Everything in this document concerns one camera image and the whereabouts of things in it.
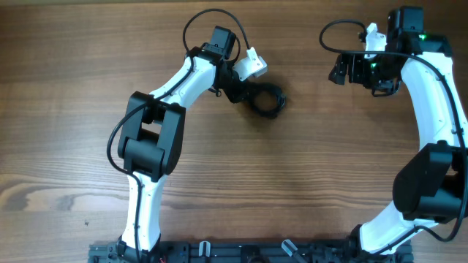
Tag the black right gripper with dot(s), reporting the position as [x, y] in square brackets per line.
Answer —
[352, 68]

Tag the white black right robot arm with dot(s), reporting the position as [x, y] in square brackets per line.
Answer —
[432, 188]

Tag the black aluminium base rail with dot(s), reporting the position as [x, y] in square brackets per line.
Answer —
[326, 251]

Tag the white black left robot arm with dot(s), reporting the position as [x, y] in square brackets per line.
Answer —
[150, 135]

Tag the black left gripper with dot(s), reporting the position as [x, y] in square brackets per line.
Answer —
[239, 93]

